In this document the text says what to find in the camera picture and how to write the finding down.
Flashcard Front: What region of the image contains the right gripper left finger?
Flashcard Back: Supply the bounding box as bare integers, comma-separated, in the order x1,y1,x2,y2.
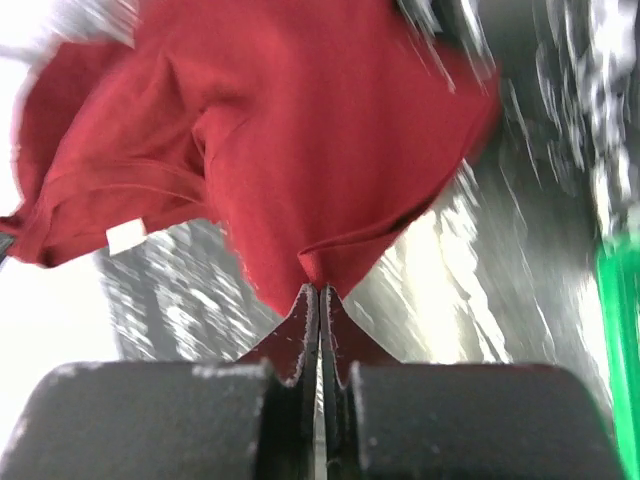
1,285,319,479

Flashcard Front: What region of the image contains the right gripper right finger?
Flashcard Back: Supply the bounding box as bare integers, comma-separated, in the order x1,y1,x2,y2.
319,287,625,479

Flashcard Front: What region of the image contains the dark red t-shirt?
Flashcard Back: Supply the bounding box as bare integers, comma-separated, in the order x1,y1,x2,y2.
1,1,500,314

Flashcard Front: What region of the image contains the green plastic tray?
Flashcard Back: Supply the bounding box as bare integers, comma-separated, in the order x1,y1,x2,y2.
596,233,639,480

